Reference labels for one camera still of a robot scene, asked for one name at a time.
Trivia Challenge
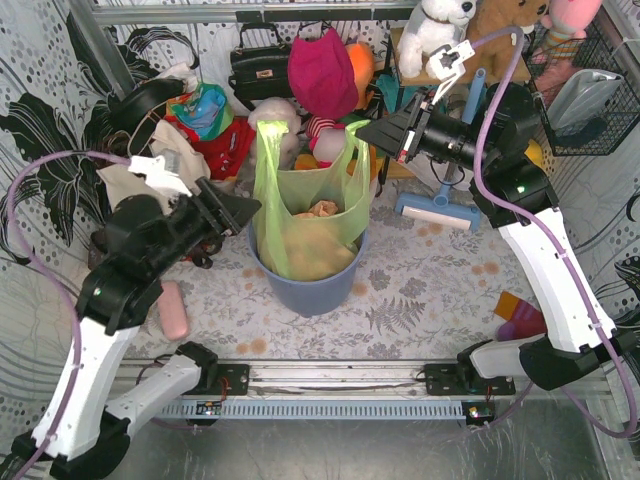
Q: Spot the green trash bag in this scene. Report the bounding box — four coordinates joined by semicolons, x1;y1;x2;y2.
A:
252;120;371;282

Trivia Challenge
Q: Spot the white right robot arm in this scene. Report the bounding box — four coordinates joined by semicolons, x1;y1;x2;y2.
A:
356;83;636;390

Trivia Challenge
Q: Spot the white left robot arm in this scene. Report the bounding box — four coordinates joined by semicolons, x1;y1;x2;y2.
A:
1;178;261;479

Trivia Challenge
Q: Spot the cream canvas tote bag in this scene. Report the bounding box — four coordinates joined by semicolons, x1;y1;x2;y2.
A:
98;120;210;215

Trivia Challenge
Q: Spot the magenta cloth bag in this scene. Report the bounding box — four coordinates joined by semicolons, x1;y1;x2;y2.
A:
287;27;359;120

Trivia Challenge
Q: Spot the blue trash bin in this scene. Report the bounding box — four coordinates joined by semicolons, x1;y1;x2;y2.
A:
246;224;369;318

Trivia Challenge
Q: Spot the teal folded cloth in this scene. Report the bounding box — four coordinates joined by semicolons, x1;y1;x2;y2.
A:
376;74;417;113

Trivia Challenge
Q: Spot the red cloth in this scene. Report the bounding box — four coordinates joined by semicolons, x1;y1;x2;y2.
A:
192;117;256;180

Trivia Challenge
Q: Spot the white pink plush doll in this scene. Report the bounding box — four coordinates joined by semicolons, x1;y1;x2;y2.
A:
305;116;346;168

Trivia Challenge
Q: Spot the blue lint roller mop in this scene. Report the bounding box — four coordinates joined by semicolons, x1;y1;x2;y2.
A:
395;68;486;231

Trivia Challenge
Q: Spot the orange plush toy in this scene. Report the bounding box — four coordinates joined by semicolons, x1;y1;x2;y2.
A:
346;42;375;110

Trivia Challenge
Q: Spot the crumpled brown paper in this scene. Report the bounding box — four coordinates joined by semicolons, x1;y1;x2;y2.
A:
296;200;340;219

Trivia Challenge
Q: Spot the pink case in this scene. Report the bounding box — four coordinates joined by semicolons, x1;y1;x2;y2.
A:
157;281;189;341

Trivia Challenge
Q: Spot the brown bear plush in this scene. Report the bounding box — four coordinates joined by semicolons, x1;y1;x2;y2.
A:
464;0;549;83

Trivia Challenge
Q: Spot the colourful scarf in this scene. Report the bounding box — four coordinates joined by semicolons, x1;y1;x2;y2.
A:
164;83;234;143

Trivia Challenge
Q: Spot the white lamb plush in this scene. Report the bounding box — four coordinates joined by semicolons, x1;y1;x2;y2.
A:
248;97;302;170

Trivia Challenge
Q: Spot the white dog plush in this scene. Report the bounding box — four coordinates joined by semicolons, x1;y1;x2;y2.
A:
398;0;477;79

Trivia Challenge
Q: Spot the black hat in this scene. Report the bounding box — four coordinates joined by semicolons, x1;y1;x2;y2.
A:
108;78;185;133

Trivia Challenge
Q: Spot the black leather handbag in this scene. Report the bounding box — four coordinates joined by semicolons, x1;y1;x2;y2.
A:
228;22;294;111

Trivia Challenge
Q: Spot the silver foil pouch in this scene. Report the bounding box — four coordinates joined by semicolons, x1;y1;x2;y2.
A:
547;69;625;130

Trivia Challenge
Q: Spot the pink plush toy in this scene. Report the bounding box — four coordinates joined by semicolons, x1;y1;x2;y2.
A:
531;0;602;64

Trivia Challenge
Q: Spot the purple orange sock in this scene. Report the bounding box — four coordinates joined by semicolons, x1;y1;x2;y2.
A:
494;291;547;341

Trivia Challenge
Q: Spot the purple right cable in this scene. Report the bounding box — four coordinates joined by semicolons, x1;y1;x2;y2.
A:
469;25;640;440

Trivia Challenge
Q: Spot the purple cable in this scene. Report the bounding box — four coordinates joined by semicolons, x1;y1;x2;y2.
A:
0;150;136;480
469;25;640;440

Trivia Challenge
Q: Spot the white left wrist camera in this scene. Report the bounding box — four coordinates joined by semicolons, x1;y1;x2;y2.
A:
128;150;193;198

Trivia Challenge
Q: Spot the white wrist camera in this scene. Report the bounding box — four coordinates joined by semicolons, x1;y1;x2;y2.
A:
427;40;475;104
128;150;193;198

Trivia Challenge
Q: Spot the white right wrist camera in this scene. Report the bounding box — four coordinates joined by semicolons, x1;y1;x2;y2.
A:
427;40;475;104

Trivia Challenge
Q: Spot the black frame wooden shelf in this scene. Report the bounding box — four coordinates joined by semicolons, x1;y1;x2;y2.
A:
377;27;534;199

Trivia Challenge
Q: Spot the black wire basket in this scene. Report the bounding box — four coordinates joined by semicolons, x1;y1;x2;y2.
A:
523;23;639;156

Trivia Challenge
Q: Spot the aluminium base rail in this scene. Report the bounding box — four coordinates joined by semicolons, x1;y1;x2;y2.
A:
124;357;551;429

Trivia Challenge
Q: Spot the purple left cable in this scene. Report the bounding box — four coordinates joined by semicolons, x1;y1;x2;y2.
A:
0;150;136;480

